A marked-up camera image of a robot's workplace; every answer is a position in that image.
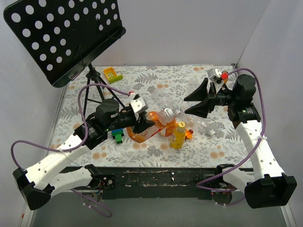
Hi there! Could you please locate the orange juice bottle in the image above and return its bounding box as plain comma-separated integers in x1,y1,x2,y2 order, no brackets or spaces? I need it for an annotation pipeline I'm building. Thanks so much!
221,70,229,84

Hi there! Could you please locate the crushed orange label bottle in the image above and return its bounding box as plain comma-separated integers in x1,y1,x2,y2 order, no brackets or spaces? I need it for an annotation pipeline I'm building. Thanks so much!
126,108,175,143

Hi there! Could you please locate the white blue bottle cap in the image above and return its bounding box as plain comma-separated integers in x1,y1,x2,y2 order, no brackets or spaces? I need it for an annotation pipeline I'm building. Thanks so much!
164,108,174,117

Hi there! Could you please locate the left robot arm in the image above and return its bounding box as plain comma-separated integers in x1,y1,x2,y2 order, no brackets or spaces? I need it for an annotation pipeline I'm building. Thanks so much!
13,97,154,210

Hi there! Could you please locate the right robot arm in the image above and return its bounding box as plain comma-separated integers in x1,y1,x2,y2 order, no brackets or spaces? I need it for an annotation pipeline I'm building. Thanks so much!
184,74,297,209

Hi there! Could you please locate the clear bottle blue cap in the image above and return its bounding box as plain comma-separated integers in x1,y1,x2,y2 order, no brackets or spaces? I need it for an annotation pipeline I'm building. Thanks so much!
187,77,200,95

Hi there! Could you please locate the clear bottle white cap lower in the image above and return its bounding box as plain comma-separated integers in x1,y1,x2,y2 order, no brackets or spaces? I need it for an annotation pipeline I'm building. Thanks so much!
180,112,215,137

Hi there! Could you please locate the yellow juice bottle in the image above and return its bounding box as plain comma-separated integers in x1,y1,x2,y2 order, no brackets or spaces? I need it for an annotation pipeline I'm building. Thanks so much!
170,122,186,149

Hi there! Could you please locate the floral patterned table mat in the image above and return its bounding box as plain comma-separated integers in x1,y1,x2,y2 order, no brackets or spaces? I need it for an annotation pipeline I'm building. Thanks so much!
45,65,255,169

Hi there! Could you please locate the green blue toy block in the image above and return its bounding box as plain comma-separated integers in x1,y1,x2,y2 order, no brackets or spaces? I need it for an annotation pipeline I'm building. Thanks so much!
111,129,124,144

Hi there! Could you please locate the black perforated music stand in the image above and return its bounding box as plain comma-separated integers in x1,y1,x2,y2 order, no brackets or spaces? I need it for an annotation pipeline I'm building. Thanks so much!
3,0,131,115

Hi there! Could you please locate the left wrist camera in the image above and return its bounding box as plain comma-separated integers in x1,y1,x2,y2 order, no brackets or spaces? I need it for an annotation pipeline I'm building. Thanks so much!
130,97,148,118

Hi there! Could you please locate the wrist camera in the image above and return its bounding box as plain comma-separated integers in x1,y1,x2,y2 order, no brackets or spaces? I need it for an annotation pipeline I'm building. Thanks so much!
130,97,148,118
207,68,224,93

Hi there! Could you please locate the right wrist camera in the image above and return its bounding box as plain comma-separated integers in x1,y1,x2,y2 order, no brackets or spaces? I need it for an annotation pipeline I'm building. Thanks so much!
207,68,224,93

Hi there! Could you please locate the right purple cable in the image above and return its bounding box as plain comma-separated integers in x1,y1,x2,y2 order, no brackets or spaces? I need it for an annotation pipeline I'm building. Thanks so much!
196,68,262,206

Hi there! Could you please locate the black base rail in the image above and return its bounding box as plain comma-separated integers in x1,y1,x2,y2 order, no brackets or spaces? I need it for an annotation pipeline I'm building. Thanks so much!
73,165,249,201

